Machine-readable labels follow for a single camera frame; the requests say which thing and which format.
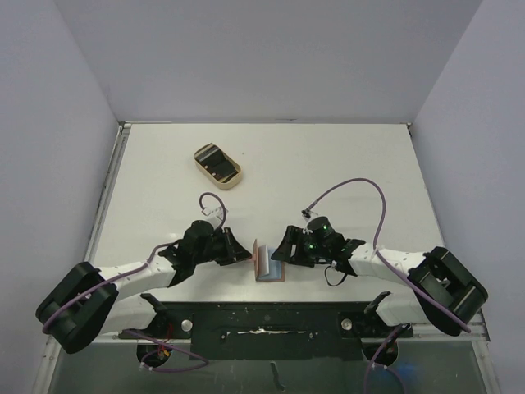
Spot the yellow card tray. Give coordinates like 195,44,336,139
194,146,243,190

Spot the purple cable under left base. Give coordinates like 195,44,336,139
122,328,210,373

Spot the purple cable under right base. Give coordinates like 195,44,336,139
363,322,409,394

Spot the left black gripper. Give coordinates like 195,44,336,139
194,227,251,266

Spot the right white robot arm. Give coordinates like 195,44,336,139
272,217,488,337

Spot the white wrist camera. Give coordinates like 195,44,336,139
201,207,228,220
301,209,319,222

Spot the tan leather card holder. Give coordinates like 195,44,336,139
253,241,285,282

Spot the aluminium frame rail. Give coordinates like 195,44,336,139
80,122,132,263

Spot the purple cable under base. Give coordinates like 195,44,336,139
122,328,210,373
363,322,409,394

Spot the black wire loop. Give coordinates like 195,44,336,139
325,263,350,287

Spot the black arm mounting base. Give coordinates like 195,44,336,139
142,302,393,361

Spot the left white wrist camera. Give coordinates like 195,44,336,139
201,207,228,220

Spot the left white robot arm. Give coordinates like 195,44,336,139
35,220,252,354

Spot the stack of grey cards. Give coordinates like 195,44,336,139
194,143,220,163

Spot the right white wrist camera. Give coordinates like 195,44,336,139
301,209,319,222

